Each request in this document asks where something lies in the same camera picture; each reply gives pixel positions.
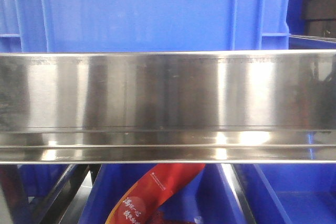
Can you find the stainless steel conveyor rail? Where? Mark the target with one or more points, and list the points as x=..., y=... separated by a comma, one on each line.
x=264, y=106

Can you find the large blue plastic crate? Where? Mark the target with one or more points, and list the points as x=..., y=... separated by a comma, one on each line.
x=143, y=25

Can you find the steel frame strut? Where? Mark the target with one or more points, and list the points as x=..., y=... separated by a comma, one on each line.
x=52, y=207
x=238, y=193

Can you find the blue bin right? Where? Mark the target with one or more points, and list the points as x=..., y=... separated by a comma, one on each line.
x=289, y=193

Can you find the steel frame strut left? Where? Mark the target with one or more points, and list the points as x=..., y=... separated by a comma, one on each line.
x=52, y=207

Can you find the steel frame strut right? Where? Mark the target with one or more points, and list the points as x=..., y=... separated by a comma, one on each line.
x=238, y=193

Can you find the red snack package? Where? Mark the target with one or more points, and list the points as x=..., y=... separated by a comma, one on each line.
x=152, y=190

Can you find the blue bin centre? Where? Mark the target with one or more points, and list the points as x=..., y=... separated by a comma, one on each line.
x=206, y=199

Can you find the blue bin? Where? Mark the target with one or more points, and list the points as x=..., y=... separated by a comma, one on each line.
x=206, y=199
x=289, y=193

